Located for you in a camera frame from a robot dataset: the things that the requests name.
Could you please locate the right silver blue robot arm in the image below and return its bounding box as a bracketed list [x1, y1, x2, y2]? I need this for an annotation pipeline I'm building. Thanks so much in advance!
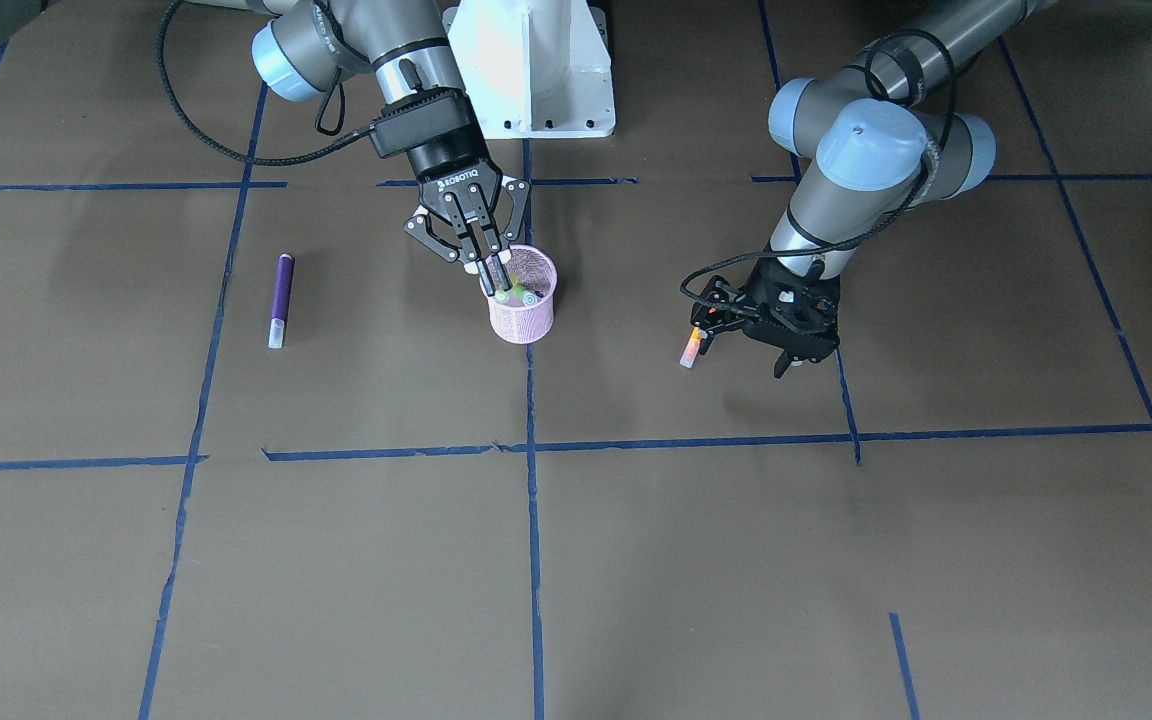
[185, 1, 530, 297]

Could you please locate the orange highlighter pen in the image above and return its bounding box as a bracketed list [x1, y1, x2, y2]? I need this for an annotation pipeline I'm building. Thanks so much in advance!
[679, 327, 705, 369]

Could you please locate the pink mesh pen holder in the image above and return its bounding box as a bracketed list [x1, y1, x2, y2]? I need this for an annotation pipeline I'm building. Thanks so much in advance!
[479, 245, 558, 344]

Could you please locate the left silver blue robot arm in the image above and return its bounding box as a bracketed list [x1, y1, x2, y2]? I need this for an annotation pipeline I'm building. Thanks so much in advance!
[733, 1, 1047, 377]

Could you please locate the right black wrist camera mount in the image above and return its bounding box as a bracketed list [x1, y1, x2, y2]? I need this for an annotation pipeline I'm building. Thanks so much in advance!
[369, 88, 477, 159]

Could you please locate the white camera pole with base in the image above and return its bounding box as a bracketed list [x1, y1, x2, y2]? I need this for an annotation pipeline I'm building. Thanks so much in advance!
[442, 1, 617, 141]

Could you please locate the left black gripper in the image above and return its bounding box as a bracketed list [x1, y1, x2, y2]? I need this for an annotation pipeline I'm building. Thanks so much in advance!
[738, 258, 841, 379]

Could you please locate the purple highlighter pen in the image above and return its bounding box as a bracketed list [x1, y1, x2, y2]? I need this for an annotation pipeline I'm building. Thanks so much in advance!
[266, 252, 294, 350]

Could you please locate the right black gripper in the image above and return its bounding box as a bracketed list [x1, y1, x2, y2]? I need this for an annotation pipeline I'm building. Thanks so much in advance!
[404, 135, 532, 300]

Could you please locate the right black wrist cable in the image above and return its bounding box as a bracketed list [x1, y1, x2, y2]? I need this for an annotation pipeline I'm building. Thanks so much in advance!
[156, 0, 387, 167]

